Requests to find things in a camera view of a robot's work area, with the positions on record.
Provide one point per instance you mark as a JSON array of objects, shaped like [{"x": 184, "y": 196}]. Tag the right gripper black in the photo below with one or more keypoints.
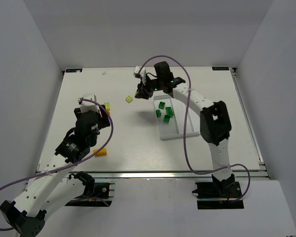
[{"x": 145, "y": 89}]

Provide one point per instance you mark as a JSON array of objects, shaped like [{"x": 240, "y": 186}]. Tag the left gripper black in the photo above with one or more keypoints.
[{"x": 104, "y": 118}]

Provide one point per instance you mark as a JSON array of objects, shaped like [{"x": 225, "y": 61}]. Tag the dark green small lego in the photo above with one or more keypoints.
[{"x": 158, "y": 113}]

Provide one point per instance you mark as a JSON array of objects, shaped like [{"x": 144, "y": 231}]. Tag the dark green square lego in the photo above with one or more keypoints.
[{"x": 169, "y": 111}]

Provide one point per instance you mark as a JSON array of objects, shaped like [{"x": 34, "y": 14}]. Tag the dark green lego brick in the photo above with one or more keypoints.
[{"x": 166, "y": 119}]

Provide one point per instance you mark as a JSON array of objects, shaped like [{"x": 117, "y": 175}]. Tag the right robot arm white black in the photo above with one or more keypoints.
[{"x": 215, "y": 125}]

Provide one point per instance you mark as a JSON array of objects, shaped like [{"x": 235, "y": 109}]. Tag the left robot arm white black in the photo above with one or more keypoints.
[{"x": 29, "y": 211}]

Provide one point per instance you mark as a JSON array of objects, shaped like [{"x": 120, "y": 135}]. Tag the yellow long lego brick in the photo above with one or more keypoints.
[{"x": 100, "y": 152}]

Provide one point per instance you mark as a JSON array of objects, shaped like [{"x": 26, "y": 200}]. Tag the white three-compartment tray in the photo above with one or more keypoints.
[{"x": 175, "y": 128}]

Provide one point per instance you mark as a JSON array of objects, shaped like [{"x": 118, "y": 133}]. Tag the left corner label sticker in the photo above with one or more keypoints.
[{"x": 74, "y": 70}]

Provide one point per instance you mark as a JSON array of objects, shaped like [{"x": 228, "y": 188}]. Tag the corner label sticker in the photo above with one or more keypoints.
[
  {"x": 218, "y": 68},
  {"x": 74, "y": 70}
]

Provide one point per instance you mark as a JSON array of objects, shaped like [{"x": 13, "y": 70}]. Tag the right corner label sticker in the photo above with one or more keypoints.
[{"x": 218, "y": 68}]

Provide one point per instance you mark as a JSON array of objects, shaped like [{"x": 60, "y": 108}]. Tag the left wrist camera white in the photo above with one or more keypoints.
[{"x": 86, "y": 103}]

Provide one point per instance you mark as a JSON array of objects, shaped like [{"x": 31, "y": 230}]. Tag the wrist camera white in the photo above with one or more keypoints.
[
  {"x": 140, "y": 73},
  {"x": 86, "y": 103}
]

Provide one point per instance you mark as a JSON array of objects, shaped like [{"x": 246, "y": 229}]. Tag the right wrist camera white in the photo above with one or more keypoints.
[{"x": 140, "y": 73}]

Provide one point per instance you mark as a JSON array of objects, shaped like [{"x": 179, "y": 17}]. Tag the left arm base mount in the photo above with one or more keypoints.
[{"x": 99, "y": 194}]

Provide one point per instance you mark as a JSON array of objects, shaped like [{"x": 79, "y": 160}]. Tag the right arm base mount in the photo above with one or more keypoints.
[{"x": 218, "y": 195}]

